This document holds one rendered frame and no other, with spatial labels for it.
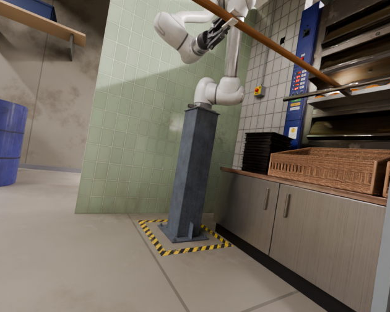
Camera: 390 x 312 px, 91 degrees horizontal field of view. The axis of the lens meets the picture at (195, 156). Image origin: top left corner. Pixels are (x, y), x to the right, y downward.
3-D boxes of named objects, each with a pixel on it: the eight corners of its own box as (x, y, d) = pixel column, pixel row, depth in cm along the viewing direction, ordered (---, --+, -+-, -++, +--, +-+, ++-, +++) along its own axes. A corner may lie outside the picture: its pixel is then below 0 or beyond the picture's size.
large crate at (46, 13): (54, 34, 303) (57, 21, 304) (51, 20, 269) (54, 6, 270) (10, 17, 276) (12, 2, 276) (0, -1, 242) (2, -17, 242)
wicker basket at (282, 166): (304, 180, 156) (309, 147, 156) (405, 199, 107) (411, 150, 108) (265, 174, 131) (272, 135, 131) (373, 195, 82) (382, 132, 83)
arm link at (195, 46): (204, 59, 102) (210, 54, 97) (189, 51, 98) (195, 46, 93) (207, 42, 102) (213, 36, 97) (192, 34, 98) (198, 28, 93)
